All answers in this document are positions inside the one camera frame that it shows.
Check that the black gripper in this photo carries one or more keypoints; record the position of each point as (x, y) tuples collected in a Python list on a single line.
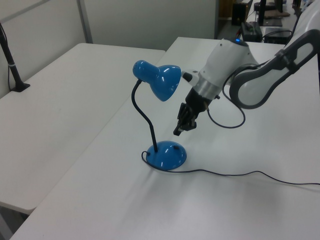
[(200, 103)]

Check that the blue gooseneck desk lamp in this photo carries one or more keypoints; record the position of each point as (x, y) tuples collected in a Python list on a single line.
[(162, 80)]

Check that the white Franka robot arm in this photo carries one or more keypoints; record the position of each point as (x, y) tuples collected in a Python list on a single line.
[(225, 62)]

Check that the black device with green top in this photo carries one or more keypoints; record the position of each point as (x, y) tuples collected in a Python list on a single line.
[(251, 31)]

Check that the tall black box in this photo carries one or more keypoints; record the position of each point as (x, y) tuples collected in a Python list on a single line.
[(238, 13)]

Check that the low black box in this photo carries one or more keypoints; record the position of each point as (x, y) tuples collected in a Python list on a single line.
[(277, 37)]

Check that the white side table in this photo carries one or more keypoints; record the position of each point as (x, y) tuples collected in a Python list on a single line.
[(62, 100)]

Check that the black monitor stand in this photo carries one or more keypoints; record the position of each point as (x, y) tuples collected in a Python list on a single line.
[(262, 12)]

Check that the grey partition post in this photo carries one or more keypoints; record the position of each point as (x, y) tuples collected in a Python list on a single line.
[(85, 22)]

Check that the black clamped camera pole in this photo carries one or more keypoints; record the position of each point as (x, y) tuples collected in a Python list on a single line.
[(15, 75)]

